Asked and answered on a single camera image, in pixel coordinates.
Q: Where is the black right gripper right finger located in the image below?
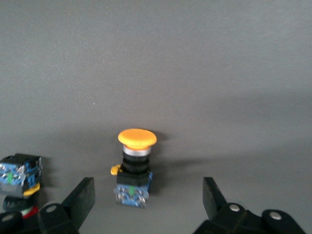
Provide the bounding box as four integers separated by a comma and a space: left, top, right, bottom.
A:
194, 176, 247, 234

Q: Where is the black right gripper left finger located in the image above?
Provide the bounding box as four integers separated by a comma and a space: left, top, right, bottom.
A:
38, 177, 96, 234

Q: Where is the yellow mushroom push button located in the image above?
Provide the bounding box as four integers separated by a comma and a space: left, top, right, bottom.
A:
110, 128, 158, 209

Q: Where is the red mushroom push button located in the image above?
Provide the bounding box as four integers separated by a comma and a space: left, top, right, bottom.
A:
0, 153, 42, 219

